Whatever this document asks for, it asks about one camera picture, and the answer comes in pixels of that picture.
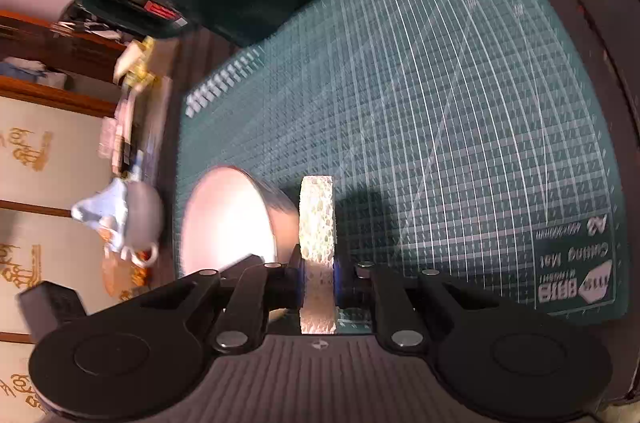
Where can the white bowl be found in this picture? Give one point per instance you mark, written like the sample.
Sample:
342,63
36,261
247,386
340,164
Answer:
225,228

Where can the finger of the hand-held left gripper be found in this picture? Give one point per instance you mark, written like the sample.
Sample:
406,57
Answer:
246,264

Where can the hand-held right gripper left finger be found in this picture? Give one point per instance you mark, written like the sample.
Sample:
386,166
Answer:
299,284

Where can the grey book stack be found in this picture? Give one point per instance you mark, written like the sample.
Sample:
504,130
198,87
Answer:
130,138

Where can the orange plastic container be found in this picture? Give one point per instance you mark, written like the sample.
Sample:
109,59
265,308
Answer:
117,275

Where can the grey mug with blue hat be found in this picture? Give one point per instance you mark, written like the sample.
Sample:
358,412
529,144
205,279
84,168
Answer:
145,213

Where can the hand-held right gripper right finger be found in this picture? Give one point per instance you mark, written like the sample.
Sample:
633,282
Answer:
340,284

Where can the wooden shelf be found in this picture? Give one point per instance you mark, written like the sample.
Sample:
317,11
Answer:
60,63

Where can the oval cream sponge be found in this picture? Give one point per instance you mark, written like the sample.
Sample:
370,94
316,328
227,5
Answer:
317,218

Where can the green cutting mat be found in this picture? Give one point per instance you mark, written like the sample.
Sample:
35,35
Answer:
450,128

